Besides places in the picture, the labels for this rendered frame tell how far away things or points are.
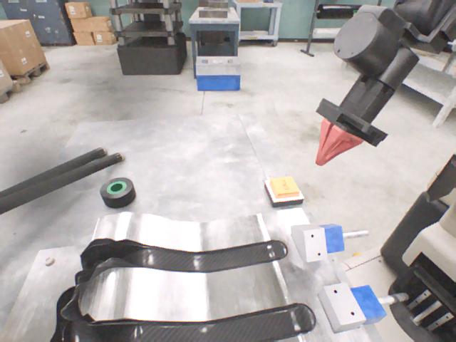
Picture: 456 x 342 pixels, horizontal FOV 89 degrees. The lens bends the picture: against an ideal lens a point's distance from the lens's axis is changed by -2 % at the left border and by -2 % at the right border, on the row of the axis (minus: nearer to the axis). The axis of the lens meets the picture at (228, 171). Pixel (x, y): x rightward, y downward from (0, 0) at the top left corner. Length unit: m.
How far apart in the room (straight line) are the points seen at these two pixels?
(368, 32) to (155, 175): 0.58
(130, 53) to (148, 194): 3.76
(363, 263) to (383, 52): 1.02
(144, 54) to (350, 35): 3.99
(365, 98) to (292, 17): 6.52
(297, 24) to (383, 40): 6.60
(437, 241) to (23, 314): 0.80
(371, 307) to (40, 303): 0.49
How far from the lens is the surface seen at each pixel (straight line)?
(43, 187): 0.68
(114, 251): 0.42
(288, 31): 6.93
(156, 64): 4.25
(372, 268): 1.28
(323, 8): 5.78
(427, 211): 1.08
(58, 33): 7.17
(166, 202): 0.63
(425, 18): 0.43
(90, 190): 0.74
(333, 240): 0.45
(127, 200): 0.65
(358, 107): 0.41
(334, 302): 0.39
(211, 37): 6.00
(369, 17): 0.38
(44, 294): 0.51
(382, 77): 0.42
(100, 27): 6.86
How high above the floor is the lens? 1.25
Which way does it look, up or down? 39 degrees down
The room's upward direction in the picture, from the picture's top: 1 degrees clockwise
